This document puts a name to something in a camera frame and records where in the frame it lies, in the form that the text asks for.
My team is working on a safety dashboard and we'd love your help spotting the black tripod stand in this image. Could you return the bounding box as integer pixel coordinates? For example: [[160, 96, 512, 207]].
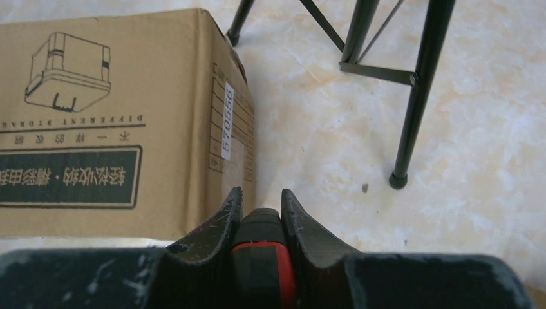
[[225, 0, 457, 191]]

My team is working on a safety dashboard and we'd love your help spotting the red black utility knife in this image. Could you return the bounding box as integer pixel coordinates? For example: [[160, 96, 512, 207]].
[[230, 208, 297, 308]]

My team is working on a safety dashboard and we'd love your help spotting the large cardboard express box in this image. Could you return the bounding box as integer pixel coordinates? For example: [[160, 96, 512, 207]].
[[1, 8, 255, 240]]

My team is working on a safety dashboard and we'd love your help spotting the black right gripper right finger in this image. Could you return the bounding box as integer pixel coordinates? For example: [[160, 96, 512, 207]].
[[281, 189, 534, 308]]

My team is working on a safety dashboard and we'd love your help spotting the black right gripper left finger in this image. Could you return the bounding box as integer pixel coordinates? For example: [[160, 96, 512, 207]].
[[1, 187, 243, 308]]

